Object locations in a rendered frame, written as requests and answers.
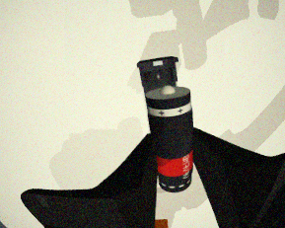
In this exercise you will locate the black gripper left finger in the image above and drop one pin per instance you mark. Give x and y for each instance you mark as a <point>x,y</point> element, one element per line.
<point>127,198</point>

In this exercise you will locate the black cylindrical battery with red band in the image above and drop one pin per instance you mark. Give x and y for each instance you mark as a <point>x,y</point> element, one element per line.
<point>171,127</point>

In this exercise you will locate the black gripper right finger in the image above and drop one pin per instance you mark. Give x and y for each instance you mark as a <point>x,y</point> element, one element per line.
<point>240,183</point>

